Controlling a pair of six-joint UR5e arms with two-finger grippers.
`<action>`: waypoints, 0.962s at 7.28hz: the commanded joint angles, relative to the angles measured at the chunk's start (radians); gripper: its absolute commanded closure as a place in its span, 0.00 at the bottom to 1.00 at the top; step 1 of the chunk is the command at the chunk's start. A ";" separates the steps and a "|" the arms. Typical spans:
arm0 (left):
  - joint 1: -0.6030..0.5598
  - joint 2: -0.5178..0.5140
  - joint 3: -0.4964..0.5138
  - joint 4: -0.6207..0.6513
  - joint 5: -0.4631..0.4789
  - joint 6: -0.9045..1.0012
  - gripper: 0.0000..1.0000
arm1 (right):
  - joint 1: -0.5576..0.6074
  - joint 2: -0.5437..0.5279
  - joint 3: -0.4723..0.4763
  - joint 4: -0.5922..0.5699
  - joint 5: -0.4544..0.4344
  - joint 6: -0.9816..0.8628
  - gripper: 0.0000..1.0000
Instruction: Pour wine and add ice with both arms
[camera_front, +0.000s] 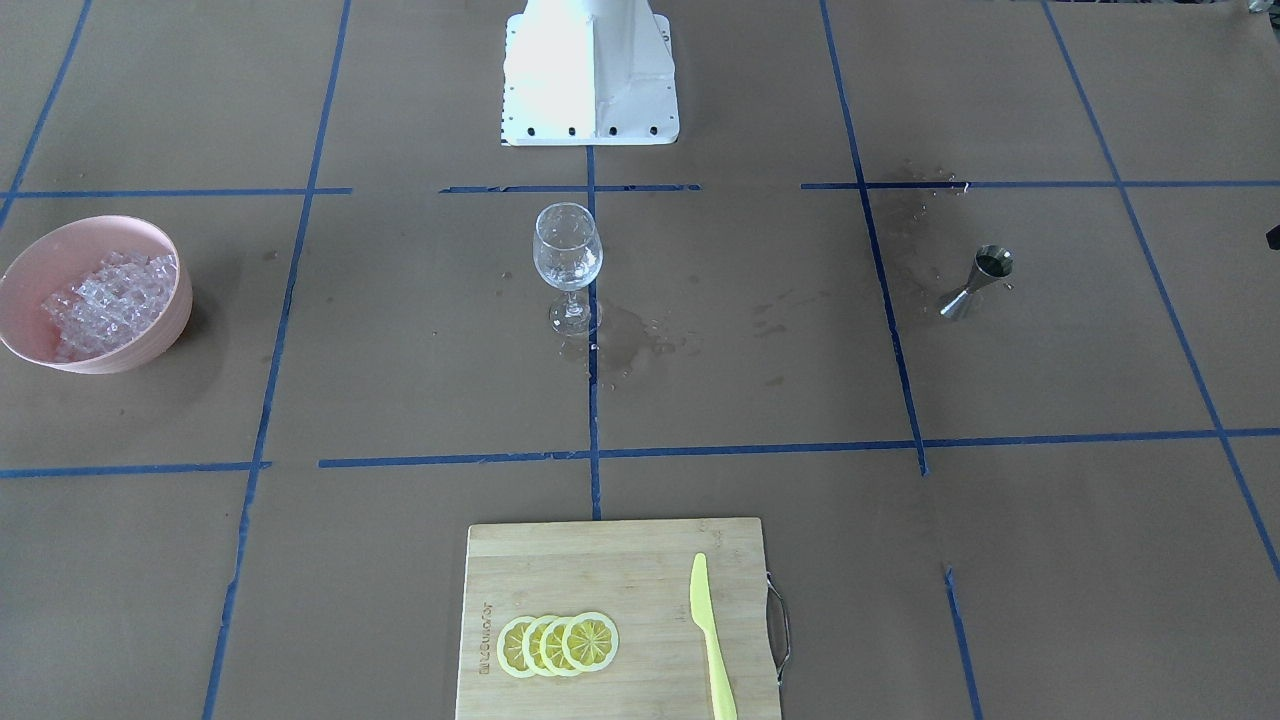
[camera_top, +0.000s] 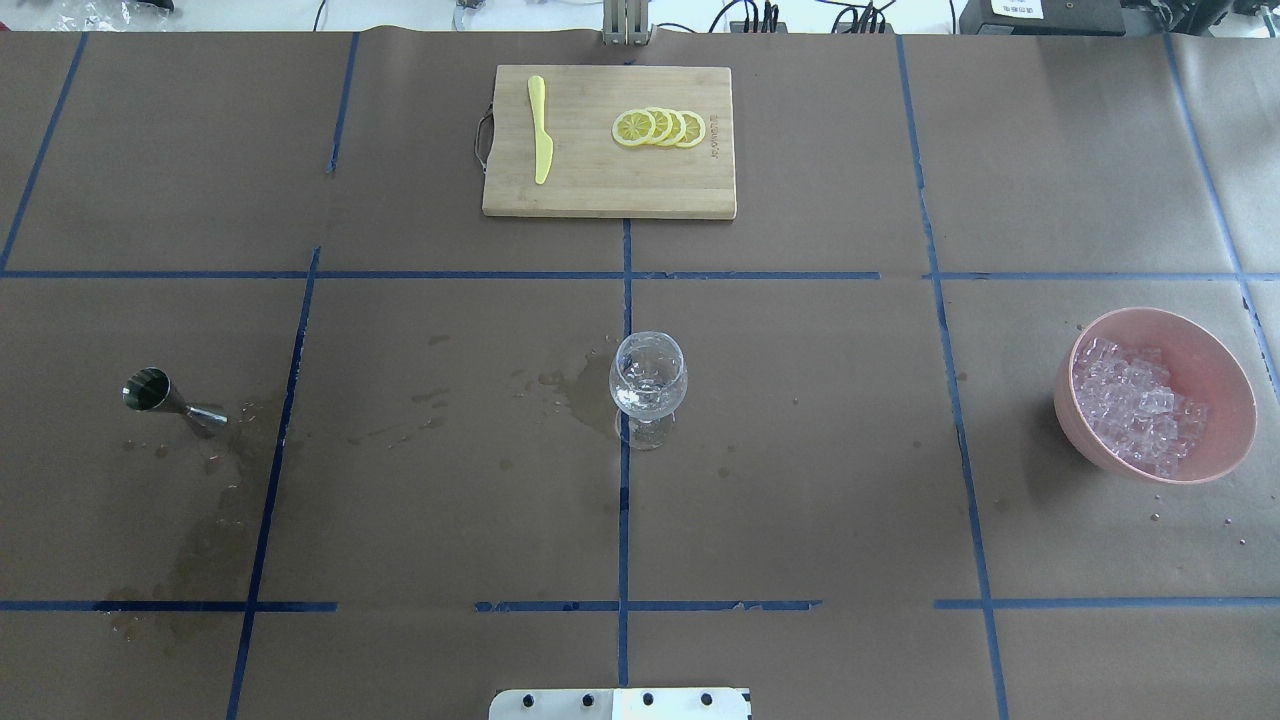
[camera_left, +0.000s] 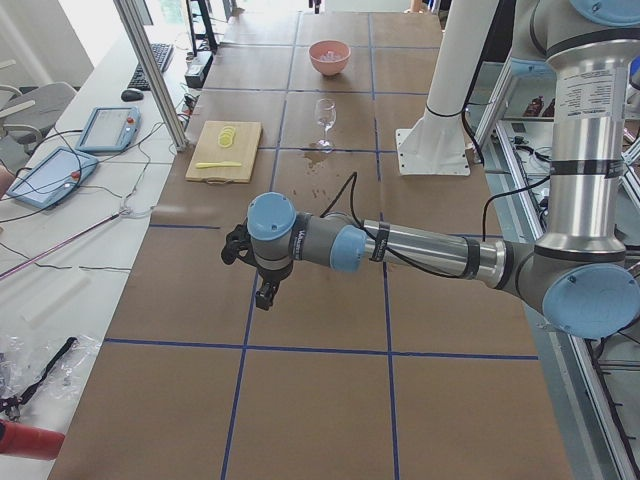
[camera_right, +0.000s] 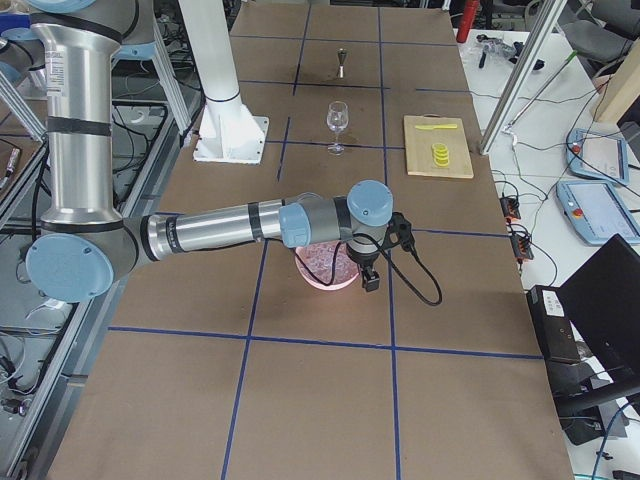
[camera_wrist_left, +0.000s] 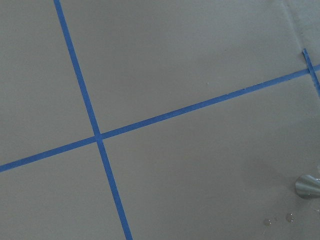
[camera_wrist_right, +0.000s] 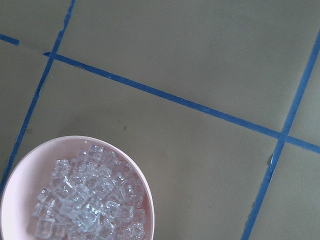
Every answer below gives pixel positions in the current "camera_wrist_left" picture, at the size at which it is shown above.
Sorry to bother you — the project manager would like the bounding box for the steel cocktail jigger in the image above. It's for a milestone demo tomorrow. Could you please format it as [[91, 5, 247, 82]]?
[[295, 174, 320, 199]]

